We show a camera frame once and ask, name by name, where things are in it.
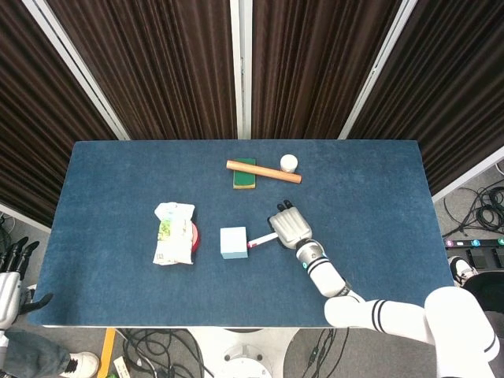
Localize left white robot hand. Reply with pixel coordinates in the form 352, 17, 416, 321
0, 237, 54, 328

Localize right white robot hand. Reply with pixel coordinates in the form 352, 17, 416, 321
266, 199, 314, 250

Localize red marker pen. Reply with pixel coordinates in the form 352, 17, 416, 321
246, 232, 279, 249

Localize light blue cube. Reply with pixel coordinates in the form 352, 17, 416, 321
219, 226, 250, 261

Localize wooden stick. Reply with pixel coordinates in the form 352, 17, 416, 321
225, 159, 303, 185

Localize grey jeans leg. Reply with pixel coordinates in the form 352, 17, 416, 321
0, 329, 72, 377

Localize green yellow sponge block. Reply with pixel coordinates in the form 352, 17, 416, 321
232, 157, 258, 191

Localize white snack bag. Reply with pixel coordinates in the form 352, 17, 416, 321
152, 202, 197, 267

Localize white table base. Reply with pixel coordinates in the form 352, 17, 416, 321
188, 327, 300, 378

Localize white power strip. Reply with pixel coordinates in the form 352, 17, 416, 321
113, 356, 131, 378

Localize blue table mat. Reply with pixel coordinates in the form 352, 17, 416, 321
26, 139, 454, 328

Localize brown pleated curtain panel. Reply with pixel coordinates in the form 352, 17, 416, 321
348, 0, 504, 197
46, 0, 238, 141
0, 0, 119, 228
250, 0, 403, 140

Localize white black striped sneaker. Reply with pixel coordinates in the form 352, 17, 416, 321
448, 255, 478, 287

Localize black foot pedal unit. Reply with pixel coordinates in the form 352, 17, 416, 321
443, 237, 504, 271

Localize black trouser leg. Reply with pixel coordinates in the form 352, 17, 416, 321
463, 270, 504, 316

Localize white partition base rail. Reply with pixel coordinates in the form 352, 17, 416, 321
0, 202, 52, 234
431, 146, 504, 204

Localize black cable with inline switch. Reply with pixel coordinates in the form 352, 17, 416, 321
301, 328, 350, 378

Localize black cable bundle under table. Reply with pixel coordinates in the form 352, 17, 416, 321
117, 328, 216, 378

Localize white partition post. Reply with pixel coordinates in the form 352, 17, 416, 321
229, 0, 254, 140
21, 0, 132, 141
337, 0, 419, 140

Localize black coiled floor cables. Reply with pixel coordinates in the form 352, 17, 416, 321
443, 187, 504, 237

